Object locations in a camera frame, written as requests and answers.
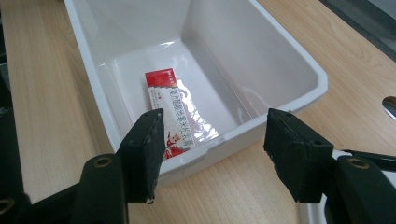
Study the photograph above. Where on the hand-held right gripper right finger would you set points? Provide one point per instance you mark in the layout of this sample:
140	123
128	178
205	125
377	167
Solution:
295	155

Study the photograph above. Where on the red and white packet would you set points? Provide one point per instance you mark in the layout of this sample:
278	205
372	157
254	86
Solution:
174	105

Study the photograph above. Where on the white plastic storage box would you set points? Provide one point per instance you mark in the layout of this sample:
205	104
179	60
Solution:
249	62

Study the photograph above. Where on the metal object at edge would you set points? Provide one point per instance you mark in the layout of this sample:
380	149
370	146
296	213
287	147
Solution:
390	107

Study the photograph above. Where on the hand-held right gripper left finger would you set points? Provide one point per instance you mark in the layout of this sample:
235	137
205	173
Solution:
143	155

